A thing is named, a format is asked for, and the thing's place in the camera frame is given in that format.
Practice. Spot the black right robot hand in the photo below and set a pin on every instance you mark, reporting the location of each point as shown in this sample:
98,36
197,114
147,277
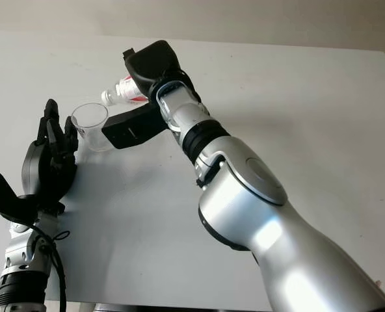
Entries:
153,65

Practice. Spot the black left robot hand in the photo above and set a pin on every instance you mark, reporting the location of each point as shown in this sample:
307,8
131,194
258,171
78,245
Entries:
33,169

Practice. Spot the clear water bottle red label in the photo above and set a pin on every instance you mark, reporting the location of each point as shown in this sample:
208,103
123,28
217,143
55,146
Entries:
124,91

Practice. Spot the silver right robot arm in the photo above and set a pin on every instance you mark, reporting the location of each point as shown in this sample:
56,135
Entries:
260,211

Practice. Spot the clear plastic cup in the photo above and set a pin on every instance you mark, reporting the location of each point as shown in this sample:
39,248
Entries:
96,133

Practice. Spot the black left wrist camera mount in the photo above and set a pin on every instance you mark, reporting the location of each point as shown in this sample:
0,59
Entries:
0,195

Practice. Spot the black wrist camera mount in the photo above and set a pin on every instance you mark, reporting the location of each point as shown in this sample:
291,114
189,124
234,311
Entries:
0,195
130,130

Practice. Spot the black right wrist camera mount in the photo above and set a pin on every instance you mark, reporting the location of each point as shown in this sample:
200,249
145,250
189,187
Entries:
130,130

